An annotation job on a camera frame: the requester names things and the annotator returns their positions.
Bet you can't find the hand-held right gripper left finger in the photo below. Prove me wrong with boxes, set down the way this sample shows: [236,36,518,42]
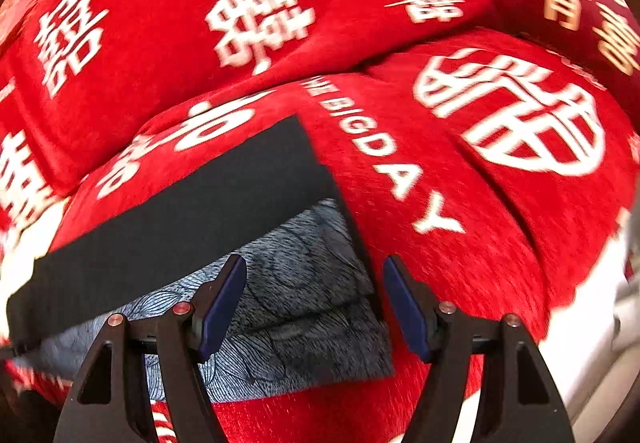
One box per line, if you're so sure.
[52,253,248,443]

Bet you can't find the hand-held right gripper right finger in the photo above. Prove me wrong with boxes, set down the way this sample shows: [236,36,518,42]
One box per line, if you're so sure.
[382,254,569,443]

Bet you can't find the black pants with grey lining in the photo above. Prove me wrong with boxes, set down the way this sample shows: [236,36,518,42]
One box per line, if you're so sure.
[5,116,397,405]

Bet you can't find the red printed blanket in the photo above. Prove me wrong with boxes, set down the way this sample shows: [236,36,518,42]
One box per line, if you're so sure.
[0,28,640,443]

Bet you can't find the white bed base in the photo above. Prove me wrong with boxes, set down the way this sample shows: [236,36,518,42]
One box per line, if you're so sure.
[457,213,640,443]

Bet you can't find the large red printed pillow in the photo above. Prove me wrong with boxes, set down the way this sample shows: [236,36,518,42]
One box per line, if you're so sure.
[0,0,495,198]

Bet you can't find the small red printed pillow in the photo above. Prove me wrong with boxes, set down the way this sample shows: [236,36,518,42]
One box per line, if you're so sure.
[486,0,640,91]

